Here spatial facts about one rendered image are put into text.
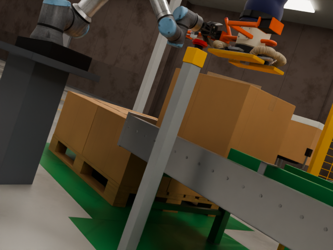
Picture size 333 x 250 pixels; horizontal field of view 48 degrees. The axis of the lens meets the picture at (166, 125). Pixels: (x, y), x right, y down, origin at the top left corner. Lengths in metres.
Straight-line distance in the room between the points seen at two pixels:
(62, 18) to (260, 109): 1.22
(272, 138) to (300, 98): 8.68
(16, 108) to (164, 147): 0.92
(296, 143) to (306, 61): 7.40
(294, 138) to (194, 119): 1.77
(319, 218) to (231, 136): 0.65
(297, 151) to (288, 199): 2.22
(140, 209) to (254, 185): 0.52
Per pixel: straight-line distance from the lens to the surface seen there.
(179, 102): 1.64
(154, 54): 6.02
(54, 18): 2.29
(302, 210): 1.40
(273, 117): 2.02
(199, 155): 1.73
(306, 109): 10.64
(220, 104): 1.93
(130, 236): 1.75
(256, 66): 2.19
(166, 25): 2.00
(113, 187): 2.49
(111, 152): 2.58
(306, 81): 10.80
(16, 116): 2.20
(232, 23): 1.97
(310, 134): 3.62
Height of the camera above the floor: 0.74
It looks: 3 degrees down
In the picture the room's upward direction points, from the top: 20 degrees clockwise
